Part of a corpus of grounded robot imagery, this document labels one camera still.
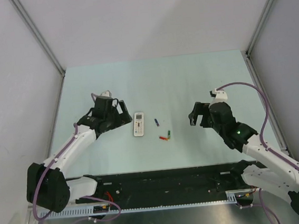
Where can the white remote control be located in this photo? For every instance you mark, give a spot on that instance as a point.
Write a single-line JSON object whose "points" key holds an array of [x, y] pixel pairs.
{"points": [[138, 124]]}

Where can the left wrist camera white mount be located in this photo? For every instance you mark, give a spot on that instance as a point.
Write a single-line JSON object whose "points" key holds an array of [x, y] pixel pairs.
{"points": [[106, 93]]}

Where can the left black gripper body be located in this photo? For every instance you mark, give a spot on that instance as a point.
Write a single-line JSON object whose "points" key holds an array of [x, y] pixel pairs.
{"points": [[114, 112]]}

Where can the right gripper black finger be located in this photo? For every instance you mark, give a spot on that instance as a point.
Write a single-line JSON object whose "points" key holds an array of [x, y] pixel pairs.
{"points": [[196, 111], [205, 120]]}

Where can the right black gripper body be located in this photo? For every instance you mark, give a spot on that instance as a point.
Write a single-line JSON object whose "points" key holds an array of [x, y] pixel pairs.
{"points": [[206, 109]]}

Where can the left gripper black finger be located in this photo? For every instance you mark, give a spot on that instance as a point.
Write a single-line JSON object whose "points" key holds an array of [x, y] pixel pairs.
{"points": [[124, 115], [114, 123]]}

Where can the red battery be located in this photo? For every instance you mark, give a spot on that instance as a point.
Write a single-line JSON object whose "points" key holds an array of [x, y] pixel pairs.
{"points": [[164, 138]]}

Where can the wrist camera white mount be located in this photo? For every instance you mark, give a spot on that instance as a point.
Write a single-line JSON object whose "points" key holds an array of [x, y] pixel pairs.
{"points": [[218, 96], [106, 93]]}

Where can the left aluminium frame post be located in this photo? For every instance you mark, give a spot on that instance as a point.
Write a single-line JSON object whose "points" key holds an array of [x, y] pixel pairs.
{"points": [[33, 29]]}

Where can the aluminium frame post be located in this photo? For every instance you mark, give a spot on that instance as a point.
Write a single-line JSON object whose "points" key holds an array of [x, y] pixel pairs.
{"points": [[33, 29], [265, 14]]}

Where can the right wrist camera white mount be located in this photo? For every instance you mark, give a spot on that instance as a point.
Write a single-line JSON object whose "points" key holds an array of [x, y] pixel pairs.
{"points": [[218, 96]]}

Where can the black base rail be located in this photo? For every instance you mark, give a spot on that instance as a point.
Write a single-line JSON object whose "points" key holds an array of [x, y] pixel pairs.
{"points": [[174, 186]]}

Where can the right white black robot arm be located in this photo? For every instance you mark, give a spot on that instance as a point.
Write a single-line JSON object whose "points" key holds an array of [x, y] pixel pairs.
{"points": [[280, 175]]}

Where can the right aluminium frame post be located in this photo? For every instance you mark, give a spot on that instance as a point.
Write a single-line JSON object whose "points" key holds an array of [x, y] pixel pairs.
{"points": [[265, 14]]}

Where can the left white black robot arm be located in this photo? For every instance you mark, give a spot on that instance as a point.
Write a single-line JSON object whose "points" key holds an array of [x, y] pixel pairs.
{"points": [[47, 186]]}

